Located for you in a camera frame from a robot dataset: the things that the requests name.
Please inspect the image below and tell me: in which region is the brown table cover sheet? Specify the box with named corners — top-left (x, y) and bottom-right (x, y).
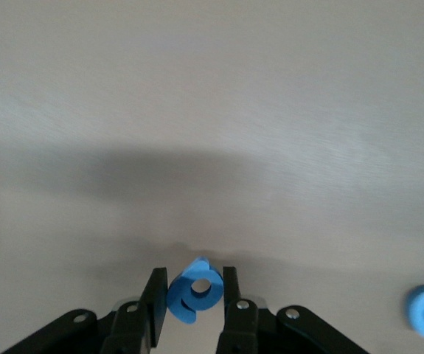
top-left (0, 0), bottom-right (424, 354)

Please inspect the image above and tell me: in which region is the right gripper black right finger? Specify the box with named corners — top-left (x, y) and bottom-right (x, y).
top-left (215, 266), bottom-right (371, 354)

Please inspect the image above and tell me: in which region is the blue letter a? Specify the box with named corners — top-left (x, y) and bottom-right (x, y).
top-left (166, 257), bottom-right (224, 326)

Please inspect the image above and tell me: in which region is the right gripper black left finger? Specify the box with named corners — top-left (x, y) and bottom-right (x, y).
top-left (0, 268), bottom-right (169, 354)

